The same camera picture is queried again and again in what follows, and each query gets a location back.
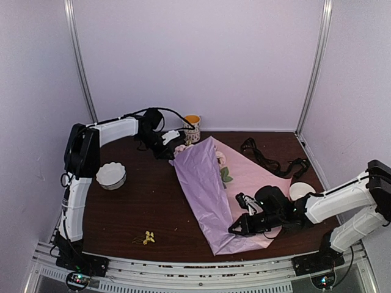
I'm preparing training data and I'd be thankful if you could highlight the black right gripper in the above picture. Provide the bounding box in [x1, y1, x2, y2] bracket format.
[228, 212, 283, 237]

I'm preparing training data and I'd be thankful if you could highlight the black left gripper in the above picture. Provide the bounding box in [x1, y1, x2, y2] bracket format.
[137, 131, 174, 159]

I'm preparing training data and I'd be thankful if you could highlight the pink rose stem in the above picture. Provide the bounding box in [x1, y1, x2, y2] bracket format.
[174, 143, 235, 184]

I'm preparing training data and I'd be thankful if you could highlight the black printed ribbon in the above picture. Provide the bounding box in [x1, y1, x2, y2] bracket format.
[240, 137, 311, 179]

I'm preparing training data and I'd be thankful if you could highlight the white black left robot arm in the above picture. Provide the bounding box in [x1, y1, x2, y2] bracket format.
[55, 107, 185, 271]

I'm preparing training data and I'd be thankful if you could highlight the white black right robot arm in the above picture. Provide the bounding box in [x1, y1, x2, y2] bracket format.
[228, 159, 390, 270]

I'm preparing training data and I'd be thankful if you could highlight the floral ceramic mug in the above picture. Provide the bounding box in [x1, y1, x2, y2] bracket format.
[184, 115, 201, 143]

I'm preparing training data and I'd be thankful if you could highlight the white scalloped bowl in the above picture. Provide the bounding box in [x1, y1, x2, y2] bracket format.
[96, 162, 126, 190]

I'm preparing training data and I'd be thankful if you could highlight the white round bowl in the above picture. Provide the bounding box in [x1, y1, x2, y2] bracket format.
[289, 182, 316, 201]

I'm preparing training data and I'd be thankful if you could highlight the fallen yellow flower sprig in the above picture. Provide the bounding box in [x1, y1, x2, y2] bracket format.
[132, 230, 155, 245]

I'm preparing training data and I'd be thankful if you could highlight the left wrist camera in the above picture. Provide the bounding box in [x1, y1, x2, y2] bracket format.
[161, 130, 185, 145]

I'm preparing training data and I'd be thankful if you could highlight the front aluminium rail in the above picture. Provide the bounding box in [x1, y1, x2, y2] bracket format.
[21, 242, 380, 292]

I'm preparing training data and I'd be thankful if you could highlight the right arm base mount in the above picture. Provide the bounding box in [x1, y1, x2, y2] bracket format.
[292, 252, 345, 291]

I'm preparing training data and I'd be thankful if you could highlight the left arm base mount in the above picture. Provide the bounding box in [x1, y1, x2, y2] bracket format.
[56, 254, 109, 291]

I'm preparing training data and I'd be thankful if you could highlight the left aluminium frame post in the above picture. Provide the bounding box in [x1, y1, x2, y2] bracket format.
[64, 0, 98, 123]

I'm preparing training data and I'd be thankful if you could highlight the aluminium frame post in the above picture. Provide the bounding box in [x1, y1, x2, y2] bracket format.
[64, 0, 98, 123]
[295, 0, 333, 136]

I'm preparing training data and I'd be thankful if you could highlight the right aluminium frame post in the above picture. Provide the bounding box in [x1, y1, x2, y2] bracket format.
[295, 0, 333, 136]

